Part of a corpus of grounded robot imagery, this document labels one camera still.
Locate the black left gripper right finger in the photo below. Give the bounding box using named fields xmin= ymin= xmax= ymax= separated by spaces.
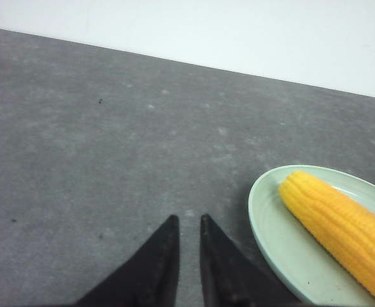
xmin=200 ymin=214 xmax=301 ymax=306

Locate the green oval plate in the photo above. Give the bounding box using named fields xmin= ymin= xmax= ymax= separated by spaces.
xmin=248 ymin=165 xmax=375 ymax=306

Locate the yellow corn cob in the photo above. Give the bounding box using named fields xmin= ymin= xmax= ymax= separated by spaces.
xmin=278 ymin=171 xmax=375 ymax=297

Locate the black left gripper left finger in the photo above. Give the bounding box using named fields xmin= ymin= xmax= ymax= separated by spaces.
xmin=75 ymin=215 xmax=179 ymax=306

